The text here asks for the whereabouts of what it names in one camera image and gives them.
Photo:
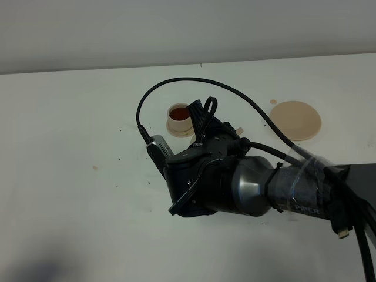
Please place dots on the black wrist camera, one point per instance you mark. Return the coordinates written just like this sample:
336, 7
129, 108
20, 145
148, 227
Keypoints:
159, 151

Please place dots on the beige teapot saucer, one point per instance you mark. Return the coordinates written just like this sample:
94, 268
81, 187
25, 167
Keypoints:
298, 121

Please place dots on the beige ceramic teapot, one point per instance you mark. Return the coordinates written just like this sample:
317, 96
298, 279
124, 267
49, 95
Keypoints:
239, 131

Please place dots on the far beige saucer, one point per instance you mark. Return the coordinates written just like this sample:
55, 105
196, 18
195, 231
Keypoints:
176, 132

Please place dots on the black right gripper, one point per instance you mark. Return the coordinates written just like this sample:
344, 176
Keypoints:
199, 178

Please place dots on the far beige teacup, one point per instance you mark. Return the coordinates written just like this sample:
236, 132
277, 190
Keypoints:
178, 118

